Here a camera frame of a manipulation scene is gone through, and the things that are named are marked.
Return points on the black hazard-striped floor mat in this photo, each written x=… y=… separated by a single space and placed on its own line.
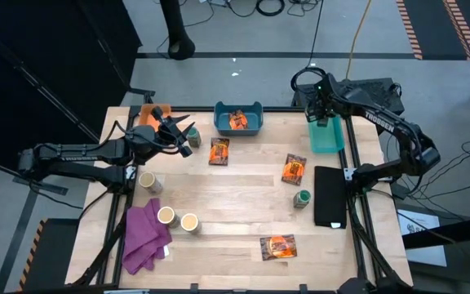
x=435 y=28
x=55 y=253

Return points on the black aluminium table frame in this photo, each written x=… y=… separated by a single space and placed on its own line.
x=284 y=109

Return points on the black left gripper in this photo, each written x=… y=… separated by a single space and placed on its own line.
x=149 y=139

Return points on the tan-lid seasoning jar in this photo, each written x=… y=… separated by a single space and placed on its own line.
x=167 y=216
x=190 y=223
x=150 y=181

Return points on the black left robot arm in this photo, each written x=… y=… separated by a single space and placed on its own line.
x=76 y=152

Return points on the black curtain partition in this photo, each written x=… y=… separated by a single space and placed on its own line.
x=35 y=61

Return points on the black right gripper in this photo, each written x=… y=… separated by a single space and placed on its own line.
x=320 y=100

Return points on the taco seasoning packet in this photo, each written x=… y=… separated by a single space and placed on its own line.
x=293 y=169
x=278 y=247
x=219 y=151
x=238 y=120

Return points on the purple cloth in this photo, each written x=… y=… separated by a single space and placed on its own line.
x=141 y=241

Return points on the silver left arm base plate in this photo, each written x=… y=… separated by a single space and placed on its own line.
x=131 y=172

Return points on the green-lid spice jar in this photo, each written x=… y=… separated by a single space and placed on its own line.
x=194 y=139
x=301 y=199
x=323 y=122

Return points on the teal plastic bin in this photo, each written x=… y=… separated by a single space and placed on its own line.
x=326 y=139

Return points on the white sheet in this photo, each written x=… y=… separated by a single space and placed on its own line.
x=418 y=222

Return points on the black perforated computer case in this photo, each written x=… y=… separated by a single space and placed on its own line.
x=378 y=92

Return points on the black padded pole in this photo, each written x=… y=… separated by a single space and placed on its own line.
x=176 y=24

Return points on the black beam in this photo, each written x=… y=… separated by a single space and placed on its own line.
x=455 y=230

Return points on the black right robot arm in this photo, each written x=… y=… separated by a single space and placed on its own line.
x=379 y=122

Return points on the dark blue plastic bin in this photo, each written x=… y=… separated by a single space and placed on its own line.
x=223 y=122

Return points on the orange plastic bin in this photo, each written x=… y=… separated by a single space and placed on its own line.
x=147 y=116

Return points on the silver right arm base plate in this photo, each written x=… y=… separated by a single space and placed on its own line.
x=348 y=175

